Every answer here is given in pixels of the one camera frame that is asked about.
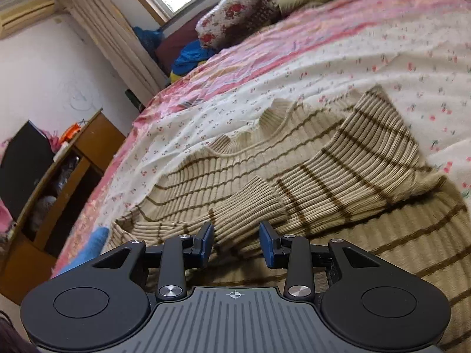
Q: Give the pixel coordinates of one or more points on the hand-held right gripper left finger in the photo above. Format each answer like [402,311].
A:
[207,244]

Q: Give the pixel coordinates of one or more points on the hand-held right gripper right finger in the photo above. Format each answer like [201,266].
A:
[265,244]

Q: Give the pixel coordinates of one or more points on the beige striped ribbed sweater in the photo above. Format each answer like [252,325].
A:
[331,161]

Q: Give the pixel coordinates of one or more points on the bright blue cloth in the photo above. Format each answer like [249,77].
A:
[90,246]

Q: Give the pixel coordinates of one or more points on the brown wooden cabinet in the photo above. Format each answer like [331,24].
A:
[99,139]

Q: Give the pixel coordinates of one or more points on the dark green box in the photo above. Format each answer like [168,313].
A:
[133,99]

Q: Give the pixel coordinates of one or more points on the orange toy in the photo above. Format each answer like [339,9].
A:
[70,132]

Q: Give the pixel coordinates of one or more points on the blue and yellow cloth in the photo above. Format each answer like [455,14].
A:
[191,57]

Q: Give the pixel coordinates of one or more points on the black monitor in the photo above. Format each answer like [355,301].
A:
[22,165]

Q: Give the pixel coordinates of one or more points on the maroon headboard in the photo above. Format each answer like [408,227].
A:
[173,44]

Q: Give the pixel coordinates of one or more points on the pink patchwork quilt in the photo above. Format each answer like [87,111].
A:
[257,36]

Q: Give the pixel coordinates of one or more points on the blue plastic bag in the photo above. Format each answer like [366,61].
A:
[147,38]

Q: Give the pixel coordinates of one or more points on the dark cloth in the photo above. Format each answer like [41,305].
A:
[11,334]

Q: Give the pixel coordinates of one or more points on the beige curtain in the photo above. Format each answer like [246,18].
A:
[106,36]

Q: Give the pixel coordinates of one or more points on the floral pillow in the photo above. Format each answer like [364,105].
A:
[228,14]

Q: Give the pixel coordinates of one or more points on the beige air conditioner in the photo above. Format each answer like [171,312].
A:
[22,14]

